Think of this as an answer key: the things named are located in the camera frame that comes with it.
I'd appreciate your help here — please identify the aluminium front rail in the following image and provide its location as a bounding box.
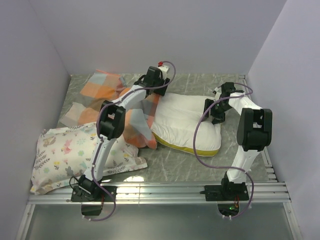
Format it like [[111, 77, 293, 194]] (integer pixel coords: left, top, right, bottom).
[[27, 182, 291, 205]]

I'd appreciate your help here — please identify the aluminium side rail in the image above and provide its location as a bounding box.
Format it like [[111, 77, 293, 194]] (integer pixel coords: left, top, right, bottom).
[[238, 74, 279, 183]]

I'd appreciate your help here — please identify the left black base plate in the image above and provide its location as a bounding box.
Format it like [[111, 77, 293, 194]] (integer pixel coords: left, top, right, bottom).
[[70, 185, 117, 203]]

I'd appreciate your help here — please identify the floral animal print pillow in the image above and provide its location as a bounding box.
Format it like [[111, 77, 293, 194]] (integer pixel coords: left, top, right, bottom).
[[30, 122, 148, 195]]

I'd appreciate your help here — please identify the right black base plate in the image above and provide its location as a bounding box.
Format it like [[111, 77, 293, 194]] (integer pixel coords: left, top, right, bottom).
[[200, 184, 250, 202]]

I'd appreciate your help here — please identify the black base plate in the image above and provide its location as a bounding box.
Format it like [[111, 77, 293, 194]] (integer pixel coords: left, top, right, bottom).
[[200, 184, 250, 202], [70, 185, 117, 203]]

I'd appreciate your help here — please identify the white pillow yellow edge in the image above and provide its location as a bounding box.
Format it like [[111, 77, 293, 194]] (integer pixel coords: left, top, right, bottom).
[[150, 93, 222, 157]]

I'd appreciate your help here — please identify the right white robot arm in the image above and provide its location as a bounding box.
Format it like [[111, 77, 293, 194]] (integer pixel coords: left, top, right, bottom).
[[203, 82, 273, 200]]

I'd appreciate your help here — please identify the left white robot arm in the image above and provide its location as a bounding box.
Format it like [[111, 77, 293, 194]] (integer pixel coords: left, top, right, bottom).
[[72, 61, 171, 201]]

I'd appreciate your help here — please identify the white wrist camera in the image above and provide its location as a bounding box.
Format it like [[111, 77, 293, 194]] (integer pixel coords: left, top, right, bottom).
[[157, 61, 170, 80], [213, 86, 222, 100]]

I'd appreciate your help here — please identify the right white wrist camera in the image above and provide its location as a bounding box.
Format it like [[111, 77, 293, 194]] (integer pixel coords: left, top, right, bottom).
[[213, 86, 222, 100]]

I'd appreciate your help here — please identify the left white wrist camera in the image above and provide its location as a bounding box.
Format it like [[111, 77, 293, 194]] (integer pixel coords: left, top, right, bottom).
[[157, 61, 170, 80]]

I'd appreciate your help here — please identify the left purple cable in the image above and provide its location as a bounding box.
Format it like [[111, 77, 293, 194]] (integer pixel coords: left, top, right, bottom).
[[82, 61, 176, 222]]

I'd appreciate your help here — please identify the plaid orange blue pillowcase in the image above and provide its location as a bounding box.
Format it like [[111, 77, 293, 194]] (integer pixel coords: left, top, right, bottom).
[[58, 70, 161, 149]]

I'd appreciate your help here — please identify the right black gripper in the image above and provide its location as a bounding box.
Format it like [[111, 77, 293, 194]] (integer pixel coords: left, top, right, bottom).
[[200, 99, 232, 125]]

